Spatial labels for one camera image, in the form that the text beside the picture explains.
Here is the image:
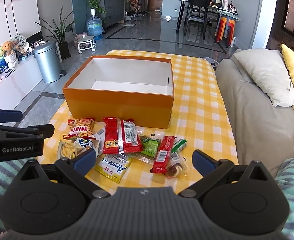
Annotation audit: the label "dark dining table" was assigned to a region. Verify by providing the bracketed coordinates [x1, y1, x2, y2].
[176, 0, 241, 48]

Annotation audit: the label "beige cushion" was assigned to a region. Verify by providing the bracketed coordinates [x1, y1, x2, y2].
[234, 49, 294, 107]

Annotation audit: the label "yellow America snack packet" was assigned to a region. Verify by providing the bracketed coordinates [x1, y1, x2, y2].
[94, 154, 132, 184]

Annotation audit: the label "clear brown candy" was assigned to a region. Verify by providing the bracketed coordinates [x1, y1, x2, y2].
[165, 152, 189, 178]

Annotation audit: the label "green nut snack packet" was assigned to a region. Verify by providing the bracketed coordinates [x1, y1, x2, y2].
[132, 133, 163, 165]

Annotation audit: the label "grey drawer cabinet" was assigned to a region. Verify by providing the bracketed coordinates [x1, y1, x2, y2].
[97, 0, 125, 29]

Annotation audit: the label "orange Mimi snack bag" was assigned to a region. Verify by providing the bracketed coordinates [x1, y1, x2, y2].
[63, 118, 95, 140]

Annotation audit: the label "blue water jug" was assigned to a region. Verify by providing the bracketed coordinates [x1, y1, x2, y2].
[87, 8, 104, 41]

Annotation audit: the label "long red snack bar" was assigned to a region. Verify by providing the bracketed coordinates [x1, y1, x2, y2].
[150, 136, 176, 174]

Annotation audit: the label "black dining chair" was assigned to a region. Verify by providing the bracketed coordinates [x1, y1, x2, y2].
[183, 0, 212, 39]

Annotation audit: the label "white tv cabinet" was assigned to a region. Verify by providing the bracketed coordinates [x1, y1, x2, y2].
[0, 56, 43, 110]

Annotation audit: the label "orange cardboard box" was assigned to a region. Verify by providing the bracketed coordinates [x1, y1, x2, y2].
[63, 55, 174, 129]

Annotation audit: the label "large red snack bag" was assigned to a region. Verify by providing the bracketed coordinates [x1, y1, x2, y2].
[103, 117, 143, 154]

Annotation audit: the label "beige chips bag blue logo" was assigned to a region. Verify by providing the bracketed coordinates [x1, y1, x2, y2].
[57, 138, 100, 159]

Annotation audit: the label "orange red stacked stools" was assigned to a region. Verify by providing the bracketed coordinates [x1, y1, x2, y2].
[215, 16, 236, 46]

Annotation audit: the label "potted green plant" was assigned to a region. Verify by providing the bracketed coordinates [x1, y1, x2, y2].
[35, 7, 75, 60]

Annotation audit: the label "small white wheeled stool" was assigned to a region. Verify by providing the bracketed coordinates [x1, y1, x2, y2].
[77, 35, 96, 54]

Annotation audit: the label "plush bear toy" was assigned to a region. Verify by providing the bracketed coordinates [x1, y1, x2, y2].
[1, 41, 14, 56]

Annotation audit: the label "silver pedal trash can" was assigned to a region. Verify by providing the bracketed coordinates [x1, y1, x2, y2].
[33, 41, 66, 83]

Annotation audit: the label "beige sofa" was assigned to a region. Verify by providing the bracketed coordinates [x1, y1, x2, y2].
[215, 57, 294, 176]

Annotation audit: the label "green striped sausage stick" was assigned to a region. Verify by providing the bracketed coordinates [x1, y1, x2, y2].
[171, 139, 188, 153]

